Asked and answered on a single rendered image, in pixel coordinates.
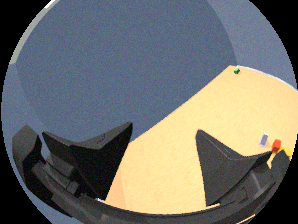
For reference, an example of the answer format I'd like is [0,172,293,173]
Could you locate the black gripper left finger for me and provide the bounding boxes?
[41,121,132,201]

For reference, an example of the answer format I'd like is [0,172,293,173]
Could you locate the small green block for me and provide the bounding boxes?
[234,68,239,75]

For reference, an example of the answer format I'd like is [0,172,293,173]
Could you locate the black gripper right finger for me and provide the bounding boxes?
[194,129,273,206]

